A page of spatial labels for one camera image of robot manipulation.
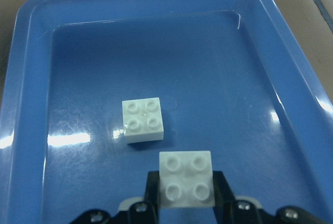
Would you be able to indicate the white block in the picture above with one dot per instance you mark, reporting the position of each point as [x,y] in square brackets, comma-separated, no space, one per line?
[142,120]
[186,179]

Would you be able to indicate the blue plastic tray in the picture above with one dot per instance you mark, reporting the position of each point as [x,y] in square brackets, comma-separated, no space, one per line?
[231,79]

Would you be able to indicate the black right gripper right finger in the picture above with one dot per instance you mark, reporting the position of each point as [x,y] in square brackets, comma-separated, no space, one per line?
[223,194]

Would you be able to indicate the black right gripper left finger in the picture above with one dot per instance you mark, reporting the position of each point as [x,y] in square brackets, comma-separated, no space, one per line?
[152,189]

